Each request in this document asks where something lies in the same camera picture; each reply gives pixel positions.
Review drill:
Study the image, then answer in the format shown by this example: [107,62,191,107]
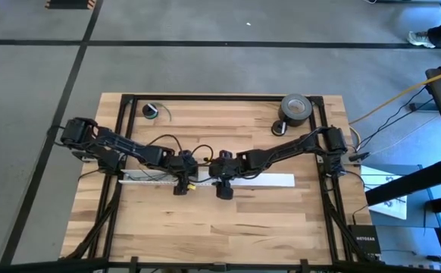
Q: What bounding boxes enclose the bundle of coloured wires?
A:
[127,172,176,181]

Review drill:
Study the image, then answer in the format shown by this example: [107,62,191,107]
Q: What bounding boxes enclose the large duct tape roll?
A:
[278,93,314,128]

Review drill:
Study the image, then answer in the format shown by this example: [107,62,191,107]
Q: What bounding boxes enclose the person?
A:
[407,14,441,49]

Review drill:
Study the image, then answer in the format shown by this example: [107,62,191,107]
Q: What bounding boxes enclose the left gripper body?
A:
[167,149,199,196]

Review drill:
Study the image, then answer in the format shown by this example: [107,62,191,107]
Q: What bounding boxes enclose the white marker sheet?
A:
[359,165,409,221]

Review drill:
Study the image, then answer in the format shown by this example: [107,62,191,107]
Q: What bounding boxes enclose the yellow extension cord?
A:
[348,64,441,147]

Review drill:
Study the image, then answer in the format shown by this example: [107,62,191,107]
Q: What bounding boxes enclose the black aluminium table frame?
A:
[59,93,373,273]

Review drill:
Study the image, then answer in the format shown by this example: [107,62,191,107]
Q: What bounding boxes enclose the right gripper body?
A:
[209,149,249,200]

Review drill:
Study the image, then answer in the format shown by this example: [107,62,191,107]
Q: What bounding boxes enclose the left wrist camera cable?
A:
[145,133,186,153]

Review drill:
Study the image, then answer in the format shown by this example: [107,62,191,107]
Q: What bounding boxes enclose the white duct cover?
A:
[195,172,296,188]

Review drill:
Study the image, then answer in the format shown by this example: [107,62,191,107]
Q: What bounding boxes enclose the black orange striped mat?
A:
[45,0,97,11]

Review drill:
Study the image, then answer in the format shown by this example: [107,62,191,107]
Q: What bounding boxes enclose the black stand beams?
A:
[364,56,441,228]

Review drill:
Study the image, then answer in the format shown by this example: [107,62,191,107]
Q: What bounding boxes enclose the small black wire spool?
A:
[141,102,160,121]

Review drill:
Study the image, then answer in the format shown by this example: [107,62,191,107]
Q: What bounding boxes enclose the small tape roll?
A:
[270,120,289,137]

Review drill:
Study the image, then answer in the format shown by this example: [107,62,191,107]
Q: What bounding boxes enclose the black network switch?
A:
[347,224,383,256]

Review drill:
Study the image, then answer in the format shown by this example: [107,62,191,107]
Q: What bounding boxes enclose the white slotted cable duct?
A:
[117,168,218,187]

